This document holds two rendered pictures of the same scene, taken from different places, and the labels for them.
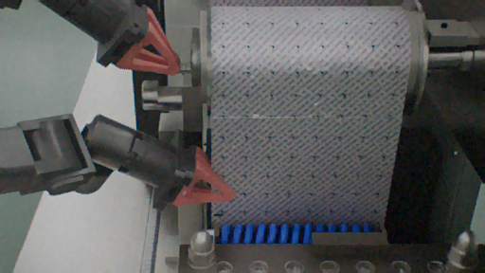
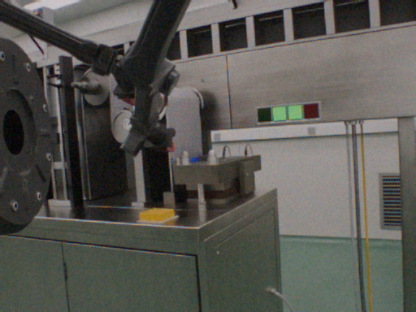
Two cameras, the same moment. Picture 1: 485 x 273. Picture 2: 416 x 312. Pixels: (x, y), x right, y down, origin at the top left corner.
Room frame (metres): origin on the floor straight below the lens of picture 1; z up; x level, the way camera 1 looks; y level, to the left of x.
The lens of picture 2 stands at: (-0.06, 1.10, 1.12)
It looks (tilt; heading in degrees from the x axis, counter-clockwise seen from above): 3 degrees down; 300
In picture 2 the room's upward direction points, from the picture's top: 4 degrees counter-clockwise
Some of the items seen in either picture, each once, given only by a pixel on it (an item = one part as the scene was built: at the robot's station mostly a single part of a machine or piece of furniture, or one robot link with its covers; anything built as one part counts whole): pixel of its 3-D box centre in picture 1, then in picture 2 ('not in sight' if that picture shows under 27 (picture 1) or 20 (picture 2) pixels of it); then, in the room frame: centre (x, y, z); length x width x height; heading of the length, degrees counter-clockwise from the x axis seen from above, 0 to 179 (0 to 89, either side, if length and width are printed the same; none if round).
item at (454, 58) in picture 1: (438, 57); not in sight; (0.78, -0.25, 1.25); 0.07 x 0.04 x 0.04; 93
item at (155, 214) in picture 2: not in sight; (157, 214); (0.59, 0.27, 0.91); 0.07 x 0.07 x 0.02; 3
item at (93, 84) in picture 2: not in sight; (90, 86); (1.01, 0.08, 1.33); 0.06 x 0.06 x 0.06; 3
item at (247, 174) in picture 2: not in sight; (248, 176); (0.50, -0.15, 0.96); 0.10 x 0.03 x 0.11; 93
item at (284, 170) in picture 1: (300, 177); (185, 140); (0.71, -0.08, 1.11); 0.23 x 0.01 x 0.18; 93
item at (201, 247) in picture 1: (201, 245); (184, 158); (0.63, 0.04, 1.05); 0.04 x 0.04 x 0.04
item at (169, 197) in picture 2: not in sight; (189, 191); (0.71, -0.09, 0.92); 0.28 x 0.04 x 0.04; 93
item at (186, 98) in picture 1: (181, 171); (138, 160); (0.80, 0.08, 1.05); 0.06 x 0.05 x 0.31; 93
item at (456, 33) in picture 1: (448, 31); not in sight; (0.78, -0.26, 1.28); 0.06 x 0.05 x 0.02; 93
